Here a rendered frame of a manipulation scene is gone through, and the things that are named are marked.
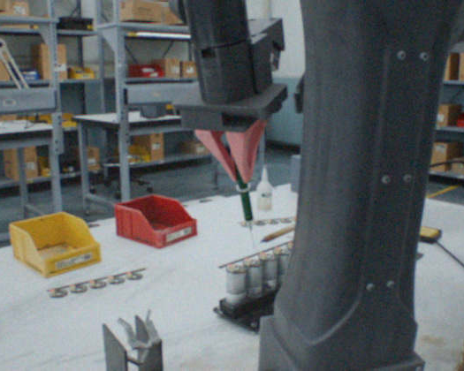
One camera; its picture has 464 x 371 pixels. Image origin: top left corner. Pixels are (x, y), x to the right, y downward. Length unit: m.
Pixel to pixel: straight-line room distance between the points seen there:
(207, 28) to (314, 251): 0.27
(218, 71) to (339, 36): 0.27
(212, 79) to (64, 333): 0.34
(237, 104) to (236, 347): 0.26
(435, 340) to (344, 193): 0.42
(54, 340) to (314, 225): 0.42
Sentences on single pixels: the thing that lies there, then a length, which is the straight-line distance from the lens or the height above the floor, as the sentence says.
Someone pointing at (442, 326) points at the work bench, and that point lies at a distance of 0.64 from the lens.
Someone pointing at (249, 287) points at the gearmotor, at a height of 0.78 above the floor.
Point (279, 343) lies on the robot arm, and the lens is 0.26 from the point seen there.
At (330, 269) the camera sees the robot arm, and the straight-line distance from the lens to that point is 0.22.
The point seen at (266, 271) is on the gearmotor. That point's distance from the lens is 0.62.
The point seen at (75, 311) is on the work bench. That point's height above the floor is 0.75.
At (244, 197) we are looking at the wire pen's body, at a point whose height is 0.91.
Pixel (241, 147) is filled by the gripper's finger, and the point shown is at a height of 0.97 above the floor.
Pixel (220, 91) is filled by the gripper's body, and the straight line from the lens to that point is 0.46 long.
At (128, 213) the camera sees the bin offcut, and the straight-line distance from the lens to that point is 0.88.
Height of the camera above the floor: 1.04
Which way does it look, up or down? 13 degrees down
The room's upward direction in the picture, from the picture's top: straight up
